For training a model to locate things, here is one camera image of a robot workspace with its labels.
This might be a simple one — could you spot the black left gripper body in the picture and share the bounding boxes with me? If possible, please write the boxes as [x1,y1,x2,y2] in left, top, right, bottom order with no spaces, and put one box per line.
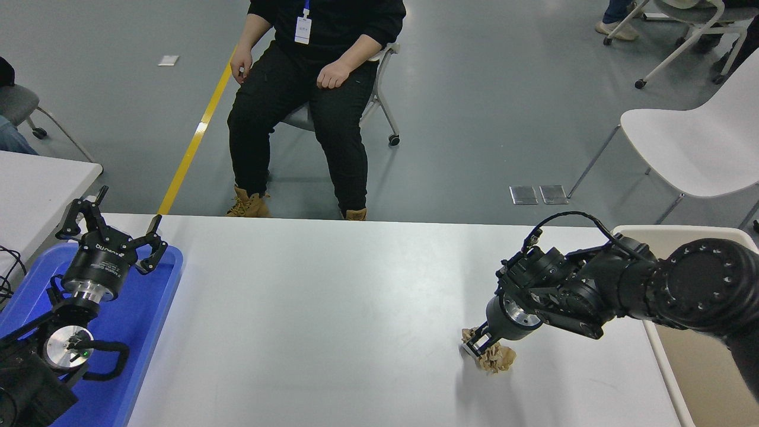
[62,231,139,295]

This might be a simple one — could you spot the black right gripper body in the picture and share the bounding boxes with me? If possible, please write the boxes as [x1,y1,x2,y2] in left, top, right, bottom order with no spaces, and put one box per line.
[486,295,543,342]

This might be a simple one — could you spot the tan paper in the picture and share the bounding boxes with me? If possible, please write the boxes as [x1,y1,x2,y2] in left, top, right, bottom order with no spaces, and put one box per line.
[461,326,517,374]

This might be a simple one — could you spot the person's right hand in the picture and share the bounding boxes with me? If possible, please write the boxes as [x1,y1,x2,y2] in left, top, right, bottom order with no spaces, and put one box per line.
[229,46,254,85]

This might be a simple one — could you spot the person's left hand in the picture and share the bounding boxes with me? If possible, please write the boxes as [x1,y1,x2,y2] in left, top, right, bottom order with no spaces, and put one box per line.
[317,60,352,90]

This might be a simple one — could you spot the white side table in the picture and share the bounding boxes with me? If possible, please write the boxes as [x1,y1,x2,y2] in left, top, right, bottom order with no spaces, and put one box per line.
[0,150,104,285]

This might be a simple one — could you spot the blue plastic tray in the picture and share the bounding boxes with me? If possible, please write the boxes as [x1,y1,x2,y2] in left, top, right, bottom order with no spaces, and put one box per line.
[0,242,184,427]

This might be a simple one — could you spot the grey office chair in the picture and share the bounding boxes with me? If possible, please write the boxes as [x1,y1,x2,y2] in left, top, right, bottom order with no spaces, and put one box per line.
[0,83,95,164]

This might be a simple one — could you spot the large pale bin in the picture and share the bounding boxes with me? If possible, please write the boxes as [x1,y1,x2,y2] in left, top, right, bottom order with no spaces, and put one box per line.
[612,225,759,427]

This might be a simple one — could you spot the white shell chair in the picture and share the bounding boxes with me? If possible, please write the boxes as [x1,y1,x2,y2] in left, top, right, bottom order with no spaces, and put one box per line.
[566,47,759,231]

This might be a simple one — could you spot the thin black cable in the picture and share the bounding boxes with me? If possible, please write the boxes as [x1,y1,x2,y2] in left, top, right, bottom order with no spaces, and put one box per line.
[0,245,27,309]

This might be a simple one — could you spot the white frame rolling chair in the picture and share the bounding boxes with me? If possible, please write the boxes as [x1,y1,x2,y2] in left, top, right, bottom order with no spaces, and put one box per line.
[279,43,401,147]
[604,0,759,90]

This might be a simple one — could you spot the badge on blue lanyard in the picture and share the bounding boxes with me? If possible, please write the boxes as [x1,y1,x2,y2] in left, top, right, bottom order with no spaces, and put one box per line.
[294,0,312,45]

